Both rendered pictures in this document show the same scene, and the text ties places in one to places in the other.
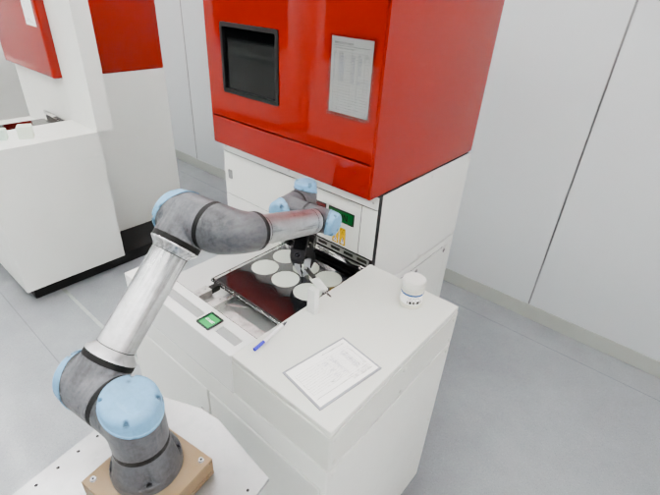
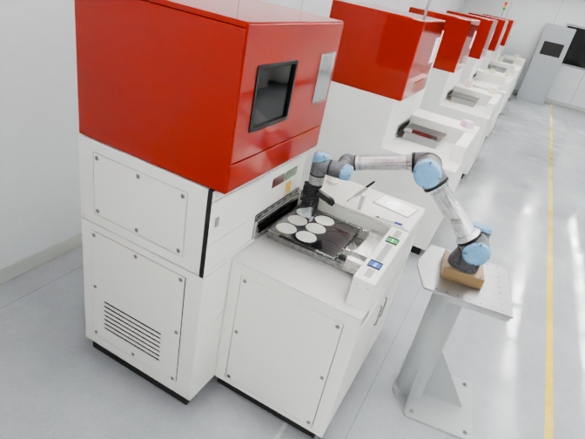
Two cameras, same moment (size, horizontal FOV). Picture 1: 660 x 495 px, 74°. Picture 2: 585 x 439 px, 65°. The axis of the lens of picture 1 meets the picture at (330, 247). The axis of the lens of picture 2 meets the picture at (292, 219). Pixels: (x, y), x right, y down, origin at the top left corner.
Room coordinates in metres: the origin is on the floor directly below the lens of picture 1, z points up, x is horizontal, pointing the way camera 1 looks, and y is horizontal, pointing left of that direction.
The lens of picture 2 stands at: (1.99, 2.02, 1.99)
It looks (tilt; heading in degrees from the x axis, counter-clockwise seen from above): 28 degrees down; 253
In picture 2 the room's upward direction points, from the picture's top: 12 degrees clockwise
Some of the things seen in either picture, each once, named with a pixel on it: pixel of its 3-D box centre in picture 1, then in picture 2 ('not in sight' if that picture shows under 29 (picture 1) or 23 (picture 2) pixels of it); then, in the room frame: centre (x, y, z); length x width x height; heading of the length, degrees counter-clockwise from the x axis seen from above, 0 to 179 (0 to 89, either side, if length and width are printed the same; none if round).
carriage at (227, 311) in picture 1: (230, 323); (365, 253); (1.07, 0.30, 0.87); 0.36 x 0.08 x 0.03; 51
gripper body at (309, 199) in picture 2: (304, 237); (311, 193); (1.33, 0.09, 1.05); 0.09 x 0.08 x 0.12; 173
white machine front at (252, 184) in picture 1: (292, 211); (260, 203); (1.59, 0.16, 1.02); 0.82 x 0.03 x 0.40; 51
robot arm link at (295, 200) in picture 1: (291, 208); (340, 169); (1.23, 0.13, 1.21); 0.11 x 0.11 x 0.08; 60
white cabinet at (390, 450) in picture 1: (280, 402); (319, 307); (1.16, 0.16, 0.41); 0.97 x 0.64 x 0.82; 51
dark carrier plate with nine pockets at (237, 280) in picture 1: (285, 279); (315, 228); (1.29, 0.15, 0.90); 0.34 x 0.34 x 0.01; 51
